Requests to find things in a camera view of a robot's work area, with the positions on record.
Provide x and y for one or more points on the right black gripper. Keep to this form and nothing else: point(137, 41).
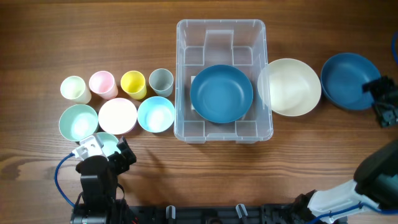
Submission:
point(384, 98)

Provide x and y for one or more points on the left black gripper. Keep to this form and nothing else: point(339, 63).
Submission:
point(121, 154)

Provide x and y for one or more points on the mint green bowl small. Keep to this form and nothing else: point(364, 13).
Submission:
point(110, 143)

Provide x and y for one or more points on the dark blue plate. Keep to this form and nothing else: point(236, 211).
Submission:
point(222, 94)
point(342, 78)

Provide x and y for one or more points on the pink bowl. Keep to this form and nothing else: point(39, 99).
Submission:
point(117, 116)

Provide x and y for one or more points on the light blue bowl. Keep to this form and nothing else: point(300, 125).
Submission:
point(156, 114)

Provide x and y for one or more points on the yellow cup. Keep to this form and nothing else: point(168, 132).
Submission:
point(134, 84)

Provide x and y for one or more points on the pink cup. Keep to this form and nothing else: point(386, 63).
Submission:
point(103, 84)

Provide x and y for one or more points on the pale green cup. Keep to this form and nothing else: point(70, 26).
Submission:
point(75, 89)

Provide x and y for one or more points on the grey cup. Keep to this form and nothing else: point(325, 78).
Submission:
point(161, 81)

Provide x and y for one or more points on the cream plate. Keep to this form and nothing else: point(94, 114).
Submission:
point(289, 87)

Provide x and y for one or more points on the clear plastic storage container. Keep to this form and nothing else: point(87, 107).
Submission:
point(240, 43)

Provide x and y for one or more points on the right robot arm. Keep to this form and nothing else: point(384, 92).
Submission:
point(374, 184)

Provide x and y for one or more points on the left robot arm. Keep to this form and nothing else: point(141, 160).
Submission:
point(97, 203)

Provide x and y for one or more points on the white label in container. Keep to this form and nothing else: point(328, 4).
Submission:
point(191, 92)

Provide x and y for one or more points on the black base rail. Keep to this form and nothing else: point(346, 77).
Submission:
point(264, 214)

